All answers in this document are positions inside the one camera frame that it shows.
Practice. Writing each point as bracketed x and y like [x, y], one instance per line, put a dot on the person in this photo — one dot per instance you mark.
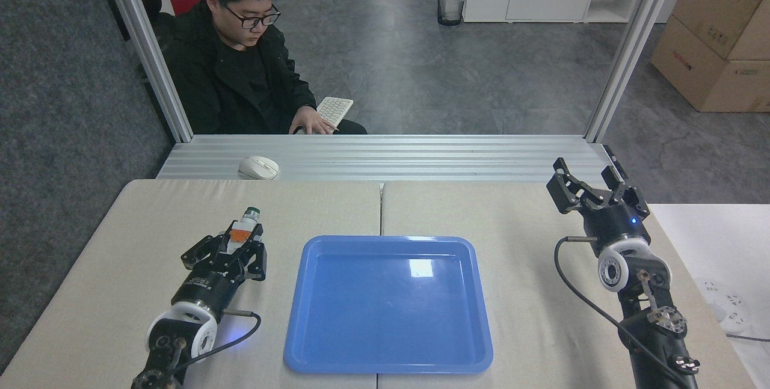
[234, 82]

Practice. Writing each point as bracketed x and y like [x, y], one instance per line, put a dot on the person's left hand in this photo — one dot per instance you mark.
[314, 121]

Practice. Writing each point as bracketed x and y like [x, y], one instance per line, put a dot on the large brown cardboard box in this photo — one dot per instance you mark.
[698, 70]

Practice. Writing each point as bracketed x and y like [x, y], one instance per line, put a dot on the blue plastic tray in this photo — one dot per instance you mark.
[388, 311]

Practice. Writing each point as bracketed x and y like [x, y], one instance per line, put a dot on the grey waste bin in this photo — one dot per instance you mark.
[451, 4]

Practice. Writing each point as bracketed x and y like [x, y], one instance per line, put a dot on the silver ribbed aluminium platform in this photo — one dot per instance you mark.
[421, 157]

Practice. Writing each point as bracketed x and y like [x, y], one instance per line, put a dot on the white keyboard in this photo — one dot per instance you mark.
[335, 109]

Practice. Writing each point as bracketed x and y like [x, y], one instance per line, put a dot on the silver aluminium post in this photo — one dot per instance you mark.
[631, 52]
[147, 52]

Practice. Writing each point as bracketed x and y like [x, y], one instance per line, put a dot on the white power strip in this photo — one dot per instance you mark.
[725, 305]

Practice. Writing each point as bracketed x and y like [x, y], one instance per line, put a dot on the small brown cardboard box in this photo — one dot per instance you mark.
[728, 10]

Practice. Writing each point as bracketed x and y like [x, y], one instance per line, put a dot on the white computer mouse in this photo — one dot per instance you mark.
[258, 168]

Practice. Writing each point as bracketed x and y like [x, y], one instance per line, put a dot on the white side table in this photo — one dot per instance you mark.
[722, 245]

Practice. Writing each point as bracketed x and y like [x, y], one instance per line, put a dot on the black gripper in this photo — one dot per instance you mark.
[207, 290]
[619, 223]

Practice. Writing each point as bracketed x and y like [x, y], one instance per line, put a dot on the orange white switch part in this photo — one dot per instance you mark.
[241, 234]

